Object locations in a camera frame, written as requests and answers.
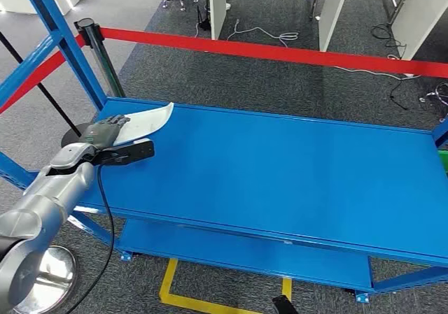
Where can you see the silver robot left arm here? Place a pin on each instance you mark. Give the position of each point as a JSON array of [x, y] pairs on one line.
[[45, 200]]

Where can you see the blue metal shelf rack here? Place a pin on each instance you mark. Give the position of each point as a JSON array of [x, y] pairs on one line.
[[245, 163]]

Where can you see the white plastic car part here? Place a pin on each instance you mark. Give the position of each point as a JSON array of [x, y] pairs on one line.
[[146, 119]]

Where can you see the black router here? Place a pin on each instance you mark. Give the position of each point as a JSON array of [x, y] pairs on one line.
[[203, 22]]

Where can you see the black stand with round base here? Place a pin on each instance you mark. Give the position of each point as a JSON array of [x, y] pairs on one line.
[[72, 136]]

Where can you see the red barrier belt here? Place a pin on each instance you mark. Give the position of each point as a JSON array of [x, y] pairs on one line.
[[279, 51], [35, 78]]

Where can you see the green plastic crate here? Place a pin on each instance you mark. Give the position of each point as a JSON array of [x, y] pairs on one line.
[[444, 161]]

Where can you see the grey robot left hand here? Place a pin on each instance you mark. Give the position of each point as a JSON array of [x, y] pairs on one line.
[[101, 133]]

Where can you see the white panel desk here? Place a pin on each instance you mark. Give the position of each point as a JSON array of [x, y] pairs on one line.
[[420, 10], [217, 6]]

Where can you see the chrome stanchion post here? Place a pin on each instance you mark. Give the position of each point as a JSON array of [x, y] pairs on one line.
[[105, 61]]

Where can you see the chrome round base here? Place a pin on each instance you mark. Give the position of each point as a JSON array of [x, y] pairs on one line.
[[56, 275]]

